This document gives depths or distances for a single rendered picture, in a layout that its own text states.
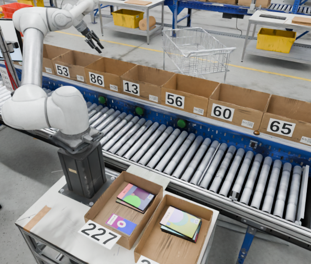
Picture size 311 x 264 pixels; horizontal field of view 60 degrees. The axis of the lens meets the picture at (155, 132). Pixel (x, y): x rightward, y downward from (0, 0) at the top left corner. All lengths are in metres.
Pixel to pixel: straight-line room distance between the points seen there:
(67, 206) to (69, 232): 0.18
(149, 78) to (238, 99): 0.83
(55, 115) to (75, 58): 1.72
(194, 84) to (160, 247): 1.40
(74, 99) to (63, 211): 0.69
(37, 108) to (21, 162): 1.97
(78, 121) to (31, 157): 2.00
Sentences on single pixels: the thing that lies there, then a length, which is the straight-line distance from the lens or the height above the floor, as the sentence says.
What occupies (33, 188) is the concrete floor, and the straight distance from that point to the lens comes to 2.97.
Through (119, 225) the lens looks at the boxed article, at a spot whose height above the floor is 0.77.
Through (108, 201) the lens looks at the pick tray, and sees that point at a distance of 1.67.
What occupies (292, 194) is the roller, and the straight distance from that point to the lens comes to 1.89.
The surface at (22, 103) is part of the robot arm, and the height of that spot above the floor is 1.39.
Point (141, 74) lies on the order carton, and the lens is 2.56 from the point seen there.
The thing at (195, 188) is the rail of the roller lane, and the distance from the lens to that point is 1.74.
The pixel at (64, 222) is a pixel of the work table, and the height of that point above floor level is 0.75.
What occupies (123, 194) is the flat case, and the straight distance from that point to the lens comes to 1.66.
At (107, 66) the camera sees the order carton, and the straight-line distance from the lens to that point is 2.77.
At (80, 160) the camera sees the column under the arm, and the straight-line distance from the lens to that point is 1.48.
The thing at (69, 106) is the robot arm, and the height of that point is 1.38.
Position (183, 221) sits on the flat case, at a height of 0.80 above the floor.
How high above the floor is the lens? 2.05
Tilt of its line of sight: 37 degrees down
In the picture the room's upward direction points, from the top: straight up
